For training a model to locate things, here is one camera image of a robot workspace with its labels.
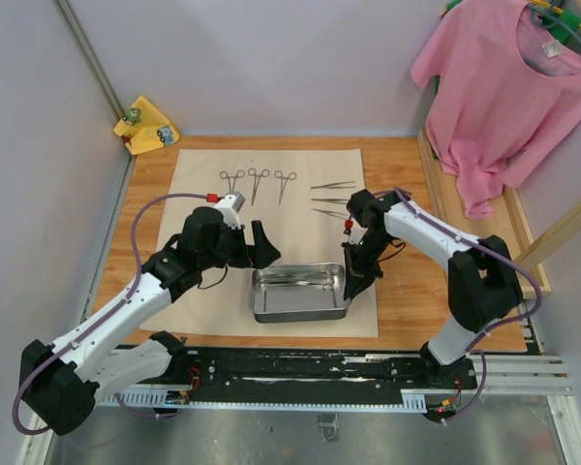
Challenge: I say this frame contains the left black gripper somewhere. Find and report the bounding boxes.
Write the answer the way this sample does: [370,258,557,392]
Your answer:
[199,220,281,270]

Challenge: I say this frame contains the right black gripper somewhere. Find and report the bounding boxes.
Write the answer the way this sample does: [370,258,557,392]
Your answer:
[341,231,393,302]

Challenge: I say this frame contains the stainless steel tray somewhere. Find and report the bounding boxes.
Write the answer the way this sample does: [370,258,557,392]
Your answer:
[248,263,350,324]

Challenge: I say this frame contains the beige cloth wrap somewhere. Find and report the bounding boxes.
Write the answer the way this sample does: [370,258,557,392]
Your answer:
[142,149,378,338]

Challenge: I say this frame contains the steel hemostat clamp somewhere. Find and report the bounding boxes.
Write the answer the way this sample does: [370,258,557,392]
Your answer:
[247,168,270,205]

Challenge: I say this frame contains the long steel hemostat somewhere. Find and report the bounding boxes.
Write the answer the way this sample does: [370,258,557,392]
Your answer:
[274,170,297,204]

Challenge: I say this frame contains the steel surgical forceps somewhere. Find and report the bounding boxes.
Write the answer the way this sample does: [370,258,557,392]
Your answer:
[310,181,356,190]

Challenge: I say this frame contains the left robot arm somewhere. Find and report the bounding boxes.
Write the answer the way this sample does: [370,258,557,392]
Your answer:
[17,206,281,436]

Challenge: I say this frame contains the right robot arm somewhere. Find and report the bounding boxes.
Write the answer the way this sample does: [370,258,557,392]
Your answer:
[342,189,523,388]

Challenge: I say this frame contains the steel surgical scissors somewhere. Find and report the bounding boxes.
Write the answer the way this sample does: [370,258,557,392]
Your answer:
[260,274,335,291]

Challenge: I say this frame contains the yellow printed cloth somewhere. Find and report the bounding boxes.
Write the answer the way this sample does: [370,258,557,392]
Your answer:
[113,95,181,156]

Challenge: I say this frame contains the pink t-shirt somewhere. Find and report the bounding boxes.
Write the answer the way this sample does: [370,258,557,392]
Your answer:
[411,1,581,217]

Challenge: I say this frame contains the wooden pole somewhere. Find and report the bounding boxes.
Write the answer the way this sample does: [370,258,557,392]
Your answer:
[516,200,581,270]

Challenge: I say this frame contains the green clothes hanger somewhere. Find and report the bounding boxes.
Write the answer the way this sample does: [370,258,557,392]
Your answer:
[527,1,581,48]

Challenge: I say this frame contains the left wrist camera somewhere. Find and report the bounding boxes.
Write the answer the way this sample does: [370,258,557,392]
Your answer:
[213,193,245,230]

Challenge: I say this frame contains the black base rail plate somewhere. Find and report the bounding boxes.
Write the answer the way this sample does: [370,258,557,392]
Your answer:
[145,347,477,405]

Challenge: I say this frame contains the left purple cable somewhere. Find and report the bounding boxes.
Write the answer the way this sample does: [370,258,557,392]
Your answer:
[11,191,224,435]

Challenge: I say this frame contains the wooden tray frame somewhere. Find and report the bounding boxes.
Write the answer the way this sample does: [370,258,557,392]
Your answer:
[416,126,552,299]

